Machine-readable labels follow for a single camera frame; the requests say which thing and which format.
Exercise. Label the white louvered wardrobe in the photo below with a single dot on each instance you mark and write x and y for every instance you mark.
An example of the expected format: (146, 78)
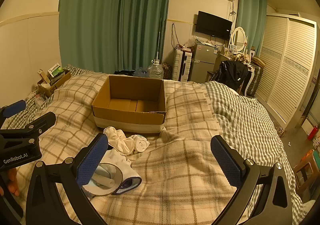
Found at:
(287, 64)

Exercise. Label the large clear water jug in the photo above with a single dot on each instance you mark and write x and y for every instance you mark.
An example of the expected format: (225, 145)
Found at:
(155, 71)

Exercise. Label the green and white carton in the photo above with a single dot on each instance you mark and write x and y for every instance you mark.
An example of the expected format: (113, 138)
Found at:
(55, 71)

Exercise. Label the green checked bed sheet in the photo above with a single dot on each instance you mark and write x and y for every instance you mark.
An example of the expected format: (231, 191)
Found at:
(245, 119)

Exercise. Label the small clear plastic bottle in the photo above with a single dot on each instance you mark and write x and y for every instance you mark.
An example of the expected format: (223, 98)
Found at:
(40, 99)

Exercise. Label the black jacket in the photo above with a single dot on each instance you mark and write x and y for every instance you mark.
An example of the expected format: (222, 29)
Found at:
(233, 72)

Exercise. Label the silver small fridge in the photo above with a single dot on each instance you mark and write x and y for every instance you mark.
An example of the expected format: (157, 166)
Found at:
(203, 63)

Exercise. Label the wooden stool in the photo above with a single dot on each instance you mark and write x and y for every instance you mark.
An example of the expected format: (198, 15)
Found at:
(306, 172)

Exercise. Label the black wall television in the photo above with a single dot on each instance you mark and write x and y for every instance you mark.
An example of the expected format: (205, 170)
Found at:
(212, 24)

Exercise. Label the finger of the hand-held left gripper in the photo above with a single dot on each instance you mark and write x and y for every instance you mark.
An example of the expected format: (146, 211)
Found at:
(37, 121)
(15, 108)

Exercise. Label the light green curtain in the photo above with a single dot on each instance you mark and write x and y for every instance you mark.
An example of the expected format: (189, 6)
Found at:
(87, 14)

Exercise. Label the white pole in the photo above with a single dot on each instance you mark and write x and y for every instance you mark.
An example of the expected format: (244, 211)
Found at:
(158, 39)

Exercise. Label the black flat object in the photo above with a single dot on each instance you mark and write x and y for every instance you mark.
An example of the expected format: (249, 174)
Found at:
(123, 73)

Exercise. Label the dark green curtain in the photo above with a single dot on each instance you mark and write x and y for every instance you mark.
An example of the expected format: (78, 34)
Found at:
(145, 14)

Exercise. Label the wooden chair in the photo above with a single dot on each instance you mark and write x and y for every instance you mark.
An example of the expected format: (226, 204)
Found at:
(212, 76)

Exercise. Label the dark suitcase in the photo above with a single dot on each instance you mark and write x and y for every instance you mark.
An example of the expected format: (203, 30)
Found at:
(257, 77)

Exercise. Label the large cardboard box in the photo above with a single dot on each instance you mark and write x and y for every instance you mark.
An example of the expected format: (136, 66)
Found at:
(125, 117)

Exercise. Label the small printed cardboard box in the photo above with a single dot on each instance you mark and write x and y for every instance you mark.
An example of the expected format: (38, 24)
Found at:
(58, 82)

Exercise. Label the narrow green curtain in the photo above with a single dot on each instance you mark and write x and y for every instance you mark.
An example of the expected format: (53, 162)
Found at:
(250, 19)

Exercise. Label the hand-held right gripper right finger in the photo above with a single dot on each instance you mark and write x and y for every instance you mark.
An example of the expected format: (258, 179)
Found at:
(226, 160)

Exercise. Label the light blue roll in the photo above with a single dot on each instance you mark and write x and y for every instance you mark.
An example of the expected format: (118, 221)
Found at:
(103, 171)

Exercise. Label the white hard suitcase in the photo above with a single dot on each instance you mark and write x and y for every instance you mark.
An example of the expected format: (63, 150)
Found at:
(182, 64)

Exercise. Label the beige plaid blanket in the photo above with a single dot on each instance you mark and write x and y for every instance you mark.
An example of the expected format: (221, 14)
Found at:
(175, 177)

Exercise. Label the clear plastic bag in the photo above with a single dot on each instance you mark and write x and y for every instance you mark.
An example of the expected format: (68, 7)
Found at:
(191, 43)

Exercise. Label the white socks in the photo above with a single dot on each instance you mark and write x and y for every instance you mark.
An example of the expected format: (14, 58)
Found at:
(141, 144)

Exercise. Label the red fire extinguisher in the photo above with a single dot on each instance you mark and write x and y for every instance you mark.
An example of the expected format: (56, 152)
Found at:
(313, 132)

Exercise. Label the oval white mirror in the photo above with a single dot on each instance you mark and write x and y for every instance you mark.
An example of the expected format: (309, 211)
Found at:
(238, 38)

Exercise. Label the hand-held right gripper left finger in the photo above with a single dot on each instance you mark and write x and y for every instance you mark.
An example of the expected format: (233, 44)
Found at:
(92, 162)

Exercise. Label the person's left hand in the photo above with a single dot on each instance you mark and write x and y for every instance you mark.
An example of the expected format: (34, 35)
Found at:
(11, 181)

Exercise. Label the white sock navy trim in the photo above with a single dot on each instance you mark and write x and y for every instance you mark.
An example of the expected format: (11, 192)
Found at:
(119, 177)

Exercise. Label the patterned dark bag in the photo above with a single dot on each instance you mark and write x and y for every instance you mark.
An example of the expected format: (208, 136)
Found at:
(167, 71)

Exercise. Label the slim wooden box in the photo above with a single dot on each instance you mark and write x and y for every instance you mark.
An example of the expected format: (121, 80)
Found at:
(42, 76)

